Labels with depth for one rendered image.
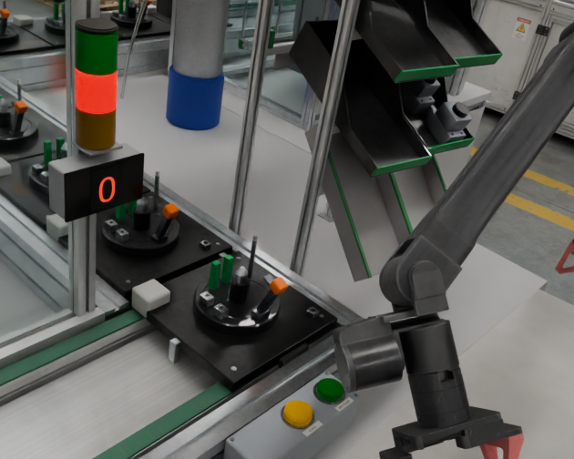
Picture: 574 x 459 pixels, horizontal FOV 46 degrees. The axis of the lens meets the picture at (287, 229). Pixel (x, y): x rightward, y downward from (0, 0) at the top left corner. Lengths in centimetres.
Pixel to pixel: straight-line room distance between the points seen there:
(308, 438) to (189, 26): 122
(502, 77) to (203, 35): 354
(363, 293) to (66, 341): 61
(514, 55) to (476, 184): 435
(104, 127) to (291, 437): 47
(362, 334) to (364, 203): 56
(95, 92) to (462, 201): 45
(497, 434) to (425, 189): 72
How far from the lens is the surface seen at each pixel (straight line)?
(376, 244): 124
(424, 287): 71
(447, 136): 125
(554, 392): 134
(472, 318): 143
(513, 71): 513
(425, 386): 74
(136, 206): 128
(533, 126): 82
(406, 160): 117
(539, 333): 147
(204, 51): 188
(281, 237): 151
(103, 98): 88
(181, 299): 112
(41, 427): 100
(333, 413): 99
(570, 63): 86
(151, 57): 235
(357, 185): 125
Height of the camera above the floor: 166
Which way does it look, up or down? 31 degrees down
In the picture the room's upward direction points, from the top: 11 degrees clockwise
